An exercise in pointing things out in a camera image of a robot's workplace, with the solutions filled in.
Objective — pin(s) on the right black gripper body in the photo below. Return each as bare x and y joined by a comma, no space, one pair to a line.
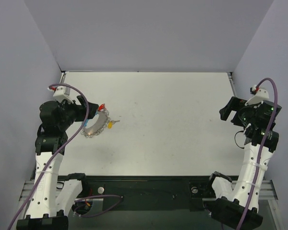
234,111

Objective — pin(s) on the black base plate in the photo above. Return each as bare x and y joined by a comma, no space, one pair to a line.
153,193

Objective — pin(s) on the aluminium frame rail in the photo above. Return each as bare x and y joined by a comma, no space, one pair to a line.
267,191

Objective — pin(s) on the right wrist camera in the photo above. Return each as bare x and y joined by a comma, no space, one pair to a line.
258,95

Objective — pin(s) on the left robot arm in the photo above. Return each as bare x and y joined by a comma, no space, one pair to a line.
48,210

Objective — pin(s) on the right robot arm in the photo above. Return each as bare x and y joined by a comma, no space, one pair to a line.
237,206

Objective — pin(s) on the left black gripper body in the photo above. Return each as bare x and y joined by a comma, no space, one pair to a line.
87,109

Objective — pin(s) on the yellow tagged key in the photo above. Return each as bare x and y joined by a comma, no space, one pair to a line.
111,123

